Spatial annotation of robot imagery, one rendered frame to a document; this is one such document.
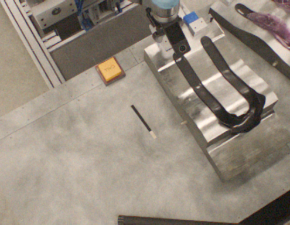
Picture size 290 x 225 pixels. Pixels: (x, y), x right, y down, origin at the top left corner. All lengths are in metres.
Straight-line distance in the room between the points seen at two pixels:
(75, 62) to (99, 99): 0.74
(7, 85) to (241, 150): 1.49
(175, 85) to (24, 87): 1.22
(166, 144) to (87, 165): 0.27
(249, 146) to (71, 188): 0.59
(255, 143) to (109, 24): 1.15
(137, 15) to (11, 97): 0.85
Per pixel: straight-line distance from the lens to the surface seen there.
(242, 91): 1.22
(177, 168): 1.25
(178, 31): 1.08
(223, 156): 1.22
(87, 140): 1.28
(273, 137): 1.27
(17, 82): 2.29
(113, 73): 1.29
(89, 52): 2.03
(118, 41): 2.04
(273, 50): 1.34
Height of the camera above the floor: 2.04
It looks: 75 degrees down
